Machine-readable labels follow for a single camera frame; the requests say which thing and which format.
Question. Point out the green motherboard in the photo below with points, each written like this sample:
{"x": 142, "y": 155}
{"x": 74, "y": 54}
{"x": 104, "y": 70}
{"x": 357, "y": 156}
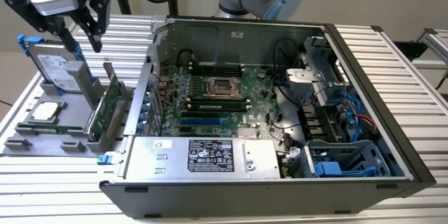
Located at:
{"x": 258, "y": 95}

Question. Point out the black table corner cap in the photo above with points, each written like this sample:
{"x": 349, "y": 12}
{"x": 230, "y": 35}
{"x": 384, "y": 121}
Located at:
{"x": 377, "y": 28}

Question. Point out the black table bracket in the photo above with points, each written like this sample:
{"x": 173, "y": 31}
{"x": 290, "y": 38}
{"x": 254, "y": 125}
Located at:
{"x": 409, "y": 49}

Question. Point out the green RAM stick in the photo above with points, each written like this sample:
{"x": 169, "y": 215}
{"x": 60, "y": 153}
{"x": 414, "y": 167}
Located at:
{"x": 69, "y": 128}

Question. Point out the blue expansion slot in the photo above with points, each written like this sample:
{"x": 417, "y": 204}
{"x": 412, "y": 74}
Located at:
{"x": 202, "y": 122}

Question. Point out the silver power supply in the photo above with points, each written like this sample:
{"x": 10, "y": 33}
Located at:
{"x": 174, "y": 161}

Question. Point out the grey disk bay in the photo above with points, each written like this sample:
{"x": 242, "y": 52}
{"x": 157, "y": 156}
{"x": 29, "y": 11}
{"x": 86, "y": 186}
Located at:
{"x": 349, "y": 149}

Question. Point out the hard disk in blue carrier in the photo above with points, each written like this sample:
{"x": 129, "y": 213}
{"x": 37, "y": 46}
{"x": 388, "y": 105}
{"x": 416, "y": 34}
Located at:
{"x": 52, "y": 64}

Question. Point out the silver CPU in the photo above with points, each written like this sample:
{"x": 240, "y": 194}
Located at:
{"x": 46, "y": 111}

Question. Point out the CPU socket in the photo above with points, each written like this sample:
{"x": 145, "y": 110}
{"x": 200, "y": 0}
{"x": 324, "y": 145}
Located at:
{"x": 232, "y": 87}

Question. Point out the grey parts rack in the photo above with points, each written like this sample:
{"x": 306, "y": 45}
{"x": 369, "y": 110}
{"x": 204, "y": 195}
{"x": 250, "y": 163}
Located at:
{"x": 45, "y": 142}

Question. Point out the small blue case clip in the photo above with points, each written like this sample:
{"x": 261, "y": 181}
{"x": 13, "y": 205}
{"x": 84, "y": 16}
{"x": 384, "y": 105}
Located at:
{"x": 102, "y": 159}

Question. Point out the round coin cell battery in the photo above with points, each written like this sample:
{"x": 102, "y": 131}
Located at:
{"x": 261, "y": 74}

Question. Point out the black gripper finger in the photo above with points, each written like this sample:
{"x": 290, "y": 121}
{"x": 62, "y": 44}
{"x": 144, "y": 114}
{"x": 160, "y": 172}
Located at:
{"x": 28, "y": 14}
{"x": 98, "y": 19}

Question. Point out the blue disk bay latch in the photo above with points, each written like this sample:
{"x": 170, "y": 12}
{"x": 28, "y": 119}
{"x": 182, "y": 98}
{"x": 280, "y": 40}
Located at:
{"x": 326, "y": 169}

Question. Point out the silver finned heatsink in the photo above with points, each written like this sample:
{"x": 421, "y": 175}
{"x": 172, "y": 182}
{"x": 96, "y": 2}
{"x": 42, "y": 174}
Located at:
{"x": 248, "y": 132}

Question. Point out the green graphics card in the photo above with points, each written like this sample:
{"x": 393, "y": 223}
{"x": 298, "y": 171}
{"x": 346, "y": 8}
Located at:
{"x": 112, "y": 108}

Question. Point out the open grey PC case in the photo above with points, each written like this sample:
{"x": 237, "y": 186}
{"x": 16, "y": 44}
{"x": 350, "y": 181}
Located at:
{"x": 244, "y": 200}

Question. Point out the RAM stick with white label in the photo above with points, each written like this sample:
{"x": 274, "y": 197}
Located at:
{"x": 210, "y": 106}

